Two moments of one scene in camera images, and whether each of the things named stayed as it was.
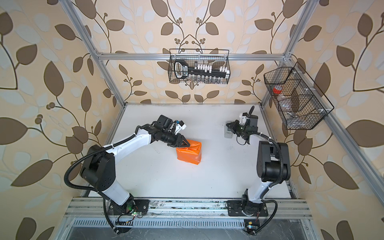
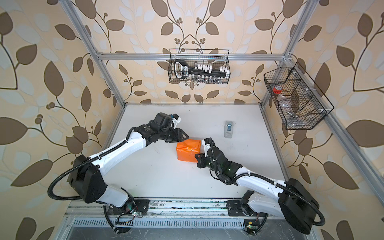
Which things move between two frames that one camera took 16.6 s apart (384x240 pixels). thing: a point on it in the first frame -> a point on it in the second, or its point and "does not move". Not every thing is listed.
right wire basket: [301, 104] does not move
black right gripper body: [241, 130] -> [209, 163]
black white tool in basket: [181, 70] does not move
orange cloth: [192, 154] does not move
